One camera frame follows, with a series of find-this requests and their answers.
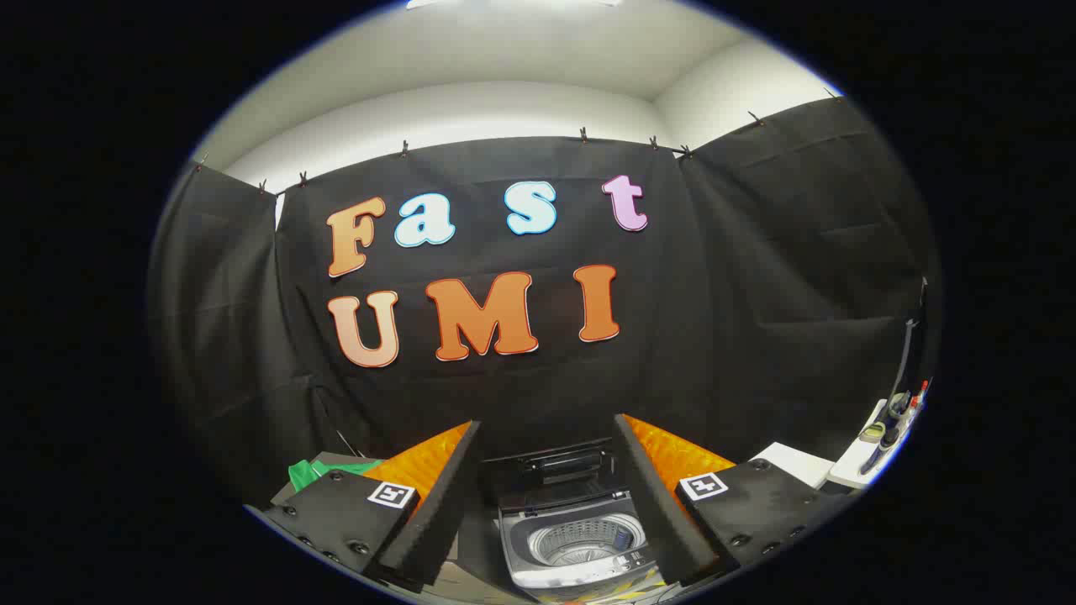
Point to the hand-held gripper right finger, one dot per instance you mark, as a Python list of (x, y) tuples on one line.
[(651, 496)]

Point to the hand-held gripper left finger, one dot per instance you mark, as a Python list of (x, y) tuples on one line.
[(450, 496)]

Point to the grey washing machine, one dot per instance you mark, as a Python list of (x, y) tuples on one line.
[(521, 546)]

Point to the green shirt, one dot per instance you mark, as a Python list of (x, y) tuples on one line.
[(307, 472)]

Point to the thin metal stand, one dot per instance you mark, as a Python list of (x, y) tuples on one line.
[(349, 444)]

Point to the white flat board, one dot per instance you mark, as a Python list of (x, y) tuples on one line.
[(794, 464)]

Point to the black backdrop cloth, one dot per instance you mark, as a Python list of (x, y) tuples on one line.
[(756, 294)]

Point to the dark bottle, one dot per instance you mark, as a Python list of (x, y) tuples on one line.
[(883, 454)]

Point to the red-capped pen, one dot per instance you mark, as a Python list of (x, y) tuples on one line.
[(921, 393)]

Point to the row of black clips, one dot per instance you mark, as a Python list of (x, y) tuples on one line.
[(582, 134)]

